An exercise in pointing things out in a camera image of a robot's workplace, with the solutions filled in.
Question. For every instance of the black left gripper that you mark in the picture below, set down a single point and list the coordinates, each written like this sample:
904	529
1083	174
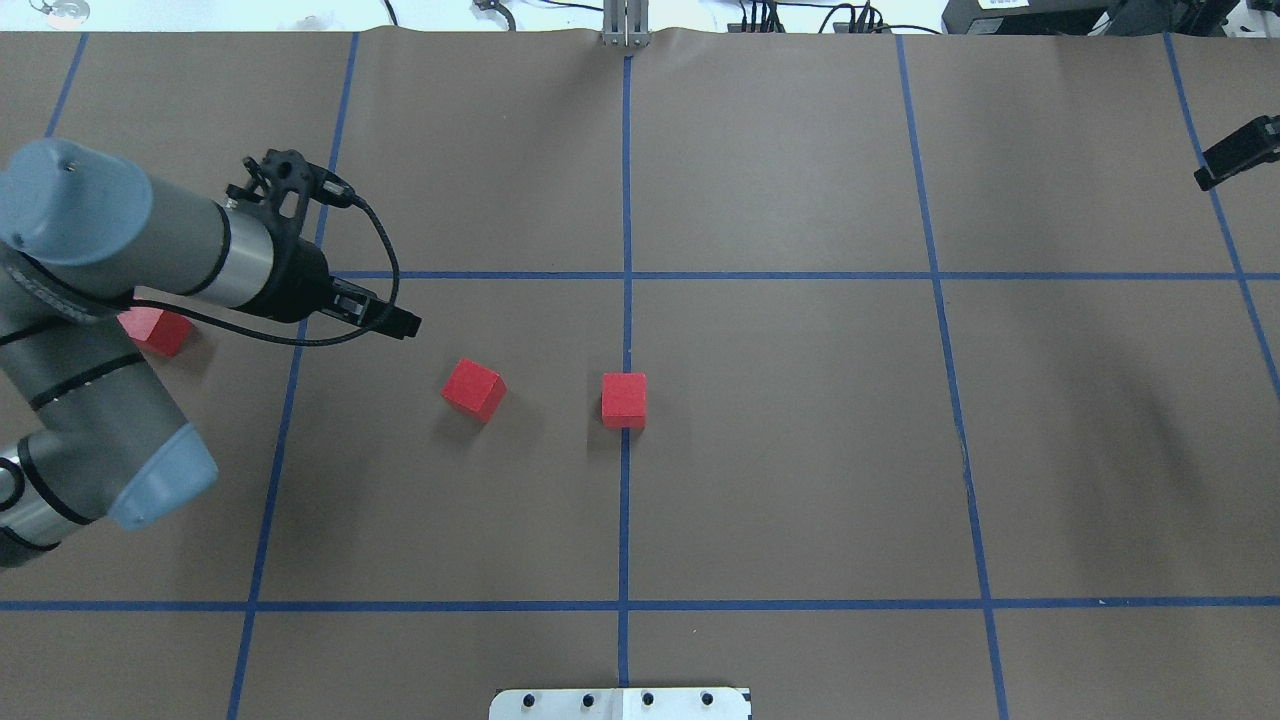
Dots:
299	281

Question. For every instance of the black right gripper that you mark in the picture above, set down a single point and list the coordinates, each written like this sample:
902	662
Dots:
1240	154

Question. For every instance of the red block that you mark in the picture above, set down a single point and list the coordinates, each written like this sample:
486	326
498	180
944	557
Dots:
474	390
155	330

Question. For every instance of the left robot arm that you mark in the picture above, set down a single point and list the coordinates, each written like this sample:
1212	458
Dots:
83	231

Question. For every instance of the aluminium frame post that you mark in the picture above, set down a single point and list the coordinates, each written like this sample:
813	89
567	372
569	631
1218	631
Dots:
626	24

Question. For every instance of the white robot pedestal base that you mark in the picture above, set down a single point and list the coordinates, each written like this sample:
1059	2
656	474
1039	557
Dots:
623	703

